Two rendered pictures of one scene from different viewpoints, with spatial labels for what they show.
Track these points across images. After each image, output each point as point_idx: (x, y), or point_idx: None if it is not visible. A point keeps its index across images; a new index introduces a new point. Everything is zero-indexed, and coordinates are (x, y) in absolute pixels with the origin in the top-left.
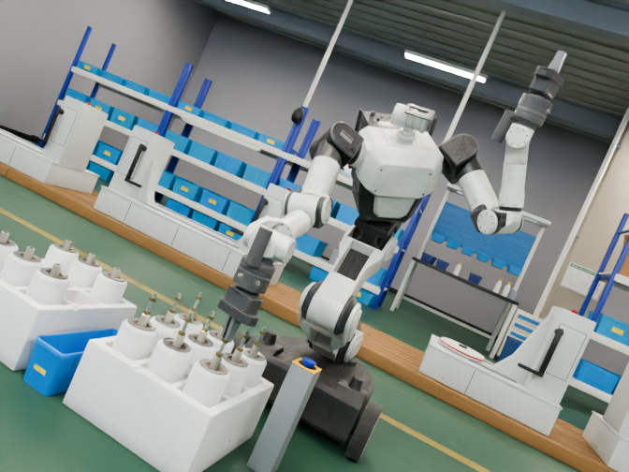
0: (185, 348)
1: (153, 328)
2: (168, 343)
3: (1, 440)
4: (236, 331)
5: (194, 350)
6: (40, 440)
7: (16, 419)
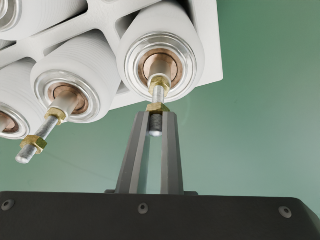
0: (83, 92)
1: (2, 107)
2: (72, 116)
3: (122, 131)
4: (178, 138)
5: (40, 26)
6: (123, 115)
7: (99, 120)
